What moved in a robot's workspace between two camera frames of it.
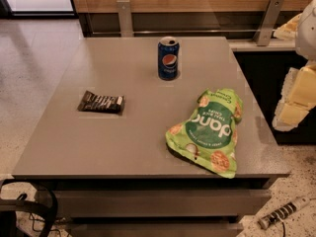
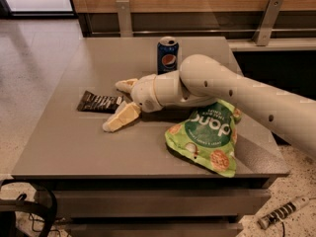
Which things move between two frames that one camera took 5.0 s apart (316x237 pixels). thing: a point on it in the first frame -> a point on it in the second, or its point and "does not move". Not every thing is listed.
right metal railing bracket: x=269 y=22 does not move
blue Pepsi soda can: x=168 y=58 does not move
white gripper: x=306 y=34 -> x=145 y=92
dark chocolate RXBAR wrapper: x=93 y=102 does not move
